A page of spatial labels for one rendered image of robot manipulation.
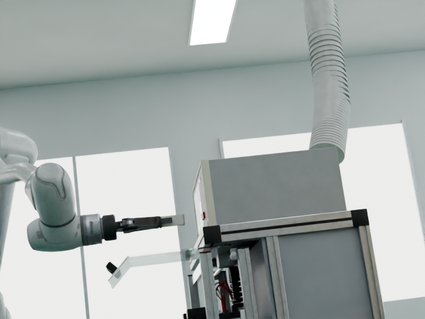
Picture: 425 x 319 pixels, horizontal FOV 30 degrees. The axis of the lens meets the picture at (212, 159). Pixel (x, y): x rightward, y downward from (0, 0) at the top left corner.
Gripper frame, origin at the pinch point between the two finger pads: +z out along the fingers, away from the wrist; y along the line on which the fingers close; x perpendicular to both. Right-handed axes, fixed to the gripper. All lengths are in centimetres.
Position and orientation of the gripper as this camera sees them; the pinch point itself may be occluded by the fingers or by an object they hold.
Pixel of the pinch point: (172, 220)
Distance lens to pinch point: 232.4
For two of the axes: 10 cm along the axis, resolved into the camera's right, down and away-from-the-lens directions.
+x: -1.2, -9.7, 2.2
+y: 0.8, -2.3, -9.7
